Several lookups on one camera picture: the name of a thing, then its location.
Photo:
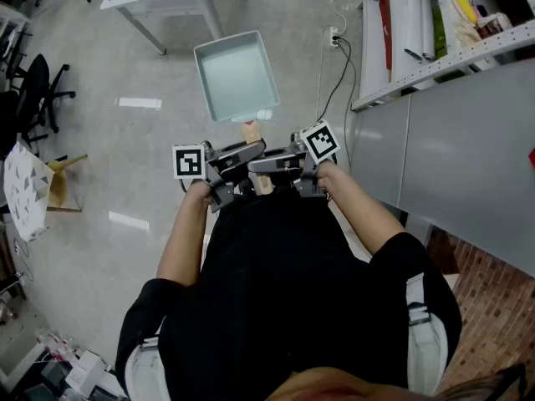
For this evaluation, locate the light blue rectangular pan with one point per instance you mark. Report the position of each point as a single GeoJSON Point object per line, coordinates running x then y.
{"type": "Point", "coordinates": [236, 77]}

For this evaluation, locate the white perforated shelf rack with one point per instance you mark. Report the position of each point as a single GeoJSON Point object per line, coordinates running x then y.
{"type": "Point", "coordinates": [401, 19]}

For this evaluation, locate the red and white package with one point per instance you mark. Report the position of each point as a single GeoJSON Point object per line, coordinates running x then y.
{"type": "Point", "coordinates": [386, 31]}

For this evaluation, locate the yellow foam roll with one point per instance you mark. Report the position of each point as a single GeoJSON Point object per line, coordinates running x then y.
{"type": "Point", "coordinates": [464, 4]}

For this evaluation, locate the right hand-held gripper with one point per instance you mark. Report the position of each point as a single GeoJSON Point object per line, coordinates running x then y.
{"type": "Point", "coordinates": [319, 140]}

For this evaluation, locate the white power strip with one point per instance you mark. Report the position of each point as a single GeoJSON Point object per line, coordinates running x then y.
{"type": "Point", "coordinates": [334, 36]}

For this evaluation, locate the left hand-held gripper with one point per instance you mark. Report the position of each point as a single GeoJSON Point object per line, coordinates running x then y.
{"type": "Point", "coordinates": [189, 161]}

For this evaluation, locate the person's left forearm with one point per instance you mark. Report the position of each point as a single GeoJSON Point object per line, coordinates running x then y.
{"type": "Point", "coordinates": [184, 240]}

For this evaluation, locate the triangle-patterned white cloth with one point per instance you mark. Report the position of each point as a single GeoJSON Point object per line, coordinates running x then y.
{"type": "Point", "coordinates": [27, 190]}

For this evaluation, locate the black office chair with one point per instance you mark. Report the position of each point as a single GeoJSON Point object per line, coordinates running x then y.
{"type": "Point", "coordinates": [37, 86]}

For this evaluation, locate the person's right forearm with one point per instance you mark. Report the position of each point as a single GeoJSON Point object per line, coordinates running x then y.
{"type": "Point", "coordinates": [359, 211]}

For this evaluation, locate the green roll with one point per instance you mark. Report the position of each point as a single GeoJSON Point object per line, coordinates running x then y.
{"type": "Point", "coordinates": [439, 31]}

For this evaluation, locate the grey cabinet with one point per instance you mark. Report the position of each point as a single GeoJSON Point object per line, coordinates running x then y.
{"type": "Point", "coordinates": [460, 153]}

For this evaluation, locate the black marker pen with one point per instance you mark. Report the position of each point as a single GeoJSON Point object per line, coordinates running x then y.
{"type": "Point", "coordinates": [413, 55]}

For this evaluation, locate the wooden stool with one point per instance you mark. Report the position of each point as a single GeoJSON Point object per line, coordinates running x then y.
{"type": "Point", "coordinates": [62, 182]}

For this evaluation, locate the white cardboard box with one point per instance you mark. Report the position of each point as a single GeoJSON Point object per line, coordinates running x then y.
{"type": "Point", "coordinates": [83, 372]}

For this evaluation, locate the white paper roll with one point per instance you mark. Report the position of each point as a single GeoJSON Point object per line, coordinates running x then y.
{"type": "Point", "coordinates": [427, 19]}
{"type": "Point", "coordinates": [414, 19]}

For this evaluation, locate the person's black shirt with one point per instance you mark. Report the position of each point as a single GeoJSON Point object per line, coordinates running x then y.
{"type": "Point", "coordinates": [284, 299]}

